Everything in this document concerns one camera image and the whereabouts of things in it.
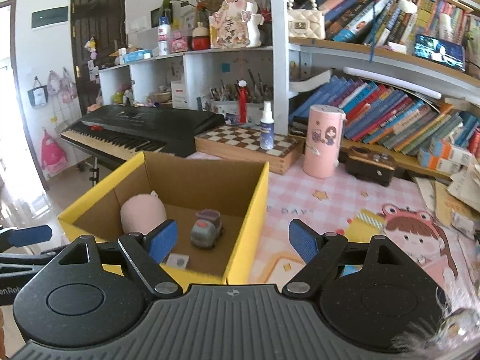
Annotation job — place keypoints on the black electronic keyboard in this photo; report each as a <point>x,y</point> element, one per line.
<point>117,133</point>

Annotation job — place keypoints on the wooden chess board box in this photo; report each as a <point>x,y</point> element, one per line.
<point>243,144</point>

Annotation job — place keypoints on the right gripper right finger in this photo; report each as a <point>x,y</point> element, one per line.
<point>321,254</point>

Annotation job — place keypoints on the brown retro radio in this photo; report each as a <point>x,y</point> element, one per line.
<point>370,165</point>

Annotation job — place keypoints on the white charger cube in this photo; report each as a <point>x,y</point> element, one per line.
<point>178,261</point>

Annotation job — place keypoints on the white quilted pearl handbag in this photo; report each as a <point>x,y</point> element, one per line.
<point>306,23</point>

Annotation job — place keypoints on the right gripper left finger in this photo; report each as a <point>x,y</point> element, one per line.
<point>143,255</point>

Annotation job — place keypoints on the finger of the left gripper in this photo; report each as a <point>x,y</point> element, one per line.
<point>22,237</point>

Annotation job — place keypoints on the pink cylindrical canister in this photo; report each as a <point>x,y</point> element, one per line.
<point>323,141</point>

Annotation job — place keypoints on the pink plush toy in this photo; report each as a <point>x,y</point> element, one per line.
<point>142,213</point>

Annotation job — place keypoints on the stack of papers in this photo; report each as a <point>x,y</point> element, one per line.
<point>465,186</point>

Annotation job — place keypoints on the white cubby shelf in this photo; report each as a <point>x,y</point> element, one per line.
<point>195,72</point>

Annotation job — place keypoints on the pink cartoon table mat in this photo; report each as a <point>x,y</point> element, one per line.
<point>359,210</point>

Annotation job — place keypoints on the smartphone on shelf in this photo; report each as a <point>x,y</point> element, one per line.
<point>447,53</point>

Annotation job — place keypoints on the white spray bottle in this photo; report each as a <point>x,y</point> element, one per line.
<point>266,127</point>

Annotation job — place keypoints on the pink cat figurine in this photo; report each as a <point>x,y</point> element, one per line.
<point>236,25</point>

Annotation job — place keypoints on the grey toy car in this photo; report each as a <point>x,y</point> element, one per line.
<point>207,229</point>

